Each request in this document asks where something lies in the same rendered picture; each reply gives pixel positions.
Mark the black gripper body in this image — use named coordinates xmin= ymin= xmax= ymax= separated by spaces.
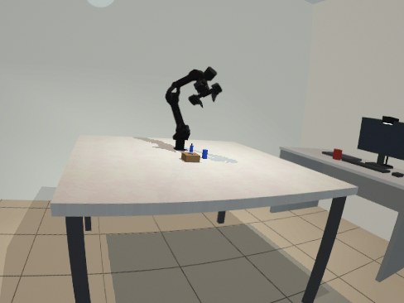
xmin=188 ymin=83 xmax=222 ymax=106

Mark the brown wooden block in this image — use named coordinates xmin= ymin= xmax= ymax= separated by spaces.
xmin=181 ymin=152 xmax=200 ymax=162

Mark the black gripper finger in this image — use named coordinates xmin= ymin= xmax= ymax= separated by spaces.
xmin=210 ymin=88 xmax=219 ymax=102
xmin=193 ymin=96 xmax=203 ymax=108

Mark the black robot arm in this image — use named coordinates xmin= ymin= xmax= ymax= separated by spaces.
xmin=165 ymin=66 xmax=217 ymax=151

